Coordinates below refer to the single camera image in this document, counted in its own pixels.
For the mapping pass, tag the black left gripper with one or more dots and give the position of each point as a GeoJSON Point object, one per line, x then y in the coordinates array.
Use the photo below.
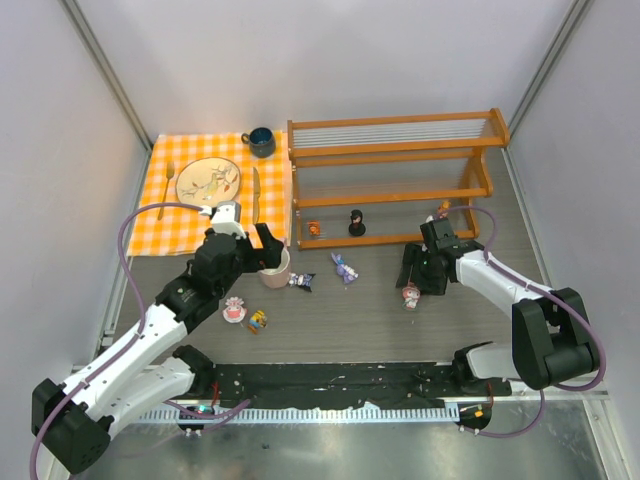
{"type": "Point", "coordinates": [255, 248]}

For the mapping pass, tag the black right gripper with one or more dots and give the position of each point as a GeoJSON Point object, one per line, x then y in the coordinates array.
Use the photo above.
{"type": "Point", "coordinates": [417, 270]}

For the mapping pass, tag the pink mug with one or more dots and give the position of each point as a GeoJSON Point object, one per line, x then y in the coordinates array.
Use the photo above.
{"type": "Point", "coordinates": [278, 277]}

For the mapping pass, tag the black purple Kuromi figurine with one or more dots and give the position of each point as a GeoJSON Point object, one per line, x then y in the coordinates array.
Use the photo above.
{"type": "Point", "coordinates": [302, 281]}

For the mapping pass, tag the pink My Melody figurine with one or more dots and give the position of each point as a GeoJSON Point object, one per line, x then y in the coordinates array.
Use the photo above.
{"type": "Point", "coordinates": [411, 296]}

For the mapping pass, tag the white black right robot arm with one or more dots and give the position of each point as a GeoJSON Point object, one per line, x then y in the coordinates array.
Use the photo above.
{"type": "Point", "coordinates": [551, 339]}

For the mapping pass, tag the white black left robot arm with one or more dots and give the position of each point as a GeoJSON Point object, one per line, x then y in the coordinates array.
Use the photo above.
{"type": "Point", "coordinates": [76, 419]}

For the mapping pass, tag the orange wooden shelf rack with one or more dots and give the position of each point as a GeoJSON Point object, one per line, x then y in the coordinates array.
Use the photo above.
{"type": "Point", "coordinates": [378, 164]}

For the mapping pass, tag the Winnie the Pooh figurine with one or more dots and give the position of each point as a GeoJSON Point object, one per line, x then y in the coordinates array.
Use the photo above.
{"type": "Point", "coordinates": [442, 211]}

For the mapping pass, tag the orange tiger figurine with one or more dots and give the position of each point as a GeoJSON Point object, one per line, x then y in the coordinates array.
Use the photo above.
{"type": "Point", "coordinates": [314, 228]}

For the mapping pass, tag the black haired girl figurine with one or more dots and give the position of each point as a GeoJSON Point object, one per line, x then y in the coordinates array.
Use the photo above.
{"type": "Point", "coordinates": [356, 227]}

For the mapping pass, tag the yellow minion figurine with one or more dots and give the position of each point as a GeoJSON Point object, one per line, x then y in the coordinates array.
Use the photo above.
{"type": "Point", "coordinates": [257, 321]}

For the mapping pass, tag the orange checkered cloth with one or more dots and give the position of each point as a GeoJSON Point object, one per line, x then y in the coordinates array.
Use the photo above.
{"type": "Point", "coordinates": [181, 230]}

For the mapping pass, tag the pink white round figurine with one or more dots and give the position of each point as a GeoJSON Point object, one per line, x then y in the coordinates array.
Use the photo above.
{"type": "Point", "coordinates": [234, 311]}

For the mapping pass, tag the gold knife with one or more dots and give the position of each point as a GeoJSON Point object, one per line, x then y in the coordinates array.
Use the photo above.
{"type": "Point", "coordinates": [256, 196]}

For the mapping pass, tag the purple bunny figurine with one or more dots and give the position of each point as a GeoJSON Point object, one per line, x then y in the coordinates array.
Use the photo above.
{"type": "Point", "coordinates": [346, 272]}

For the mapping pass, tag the decorated ceramic plate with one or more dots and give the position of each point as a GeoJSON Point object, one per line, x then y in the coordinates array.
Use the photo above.
{"type": "Point", "coordinates": [208, 181]}

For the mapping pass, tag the dark blue mug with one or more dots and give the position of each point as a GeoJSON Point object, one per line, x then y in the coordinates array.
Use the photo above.
{"type": "Point", "coordinates": [260, 141]}

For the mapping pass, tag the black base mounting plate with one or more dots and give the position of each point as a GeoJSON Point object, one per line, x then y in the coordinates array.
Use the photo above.
{"type": "Point", "coordinates": [339, 386]}

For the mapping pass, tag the gold fork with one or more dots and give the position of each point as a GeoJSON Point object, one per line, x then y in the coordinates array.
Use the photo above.
{"type": "Point", "coordinates": [169, 174]}

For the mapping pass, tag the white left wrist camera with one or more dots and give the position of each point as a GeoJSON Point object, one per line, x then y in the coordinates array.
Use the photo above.
{"type": "Point", "coordinates": [225, 218]}

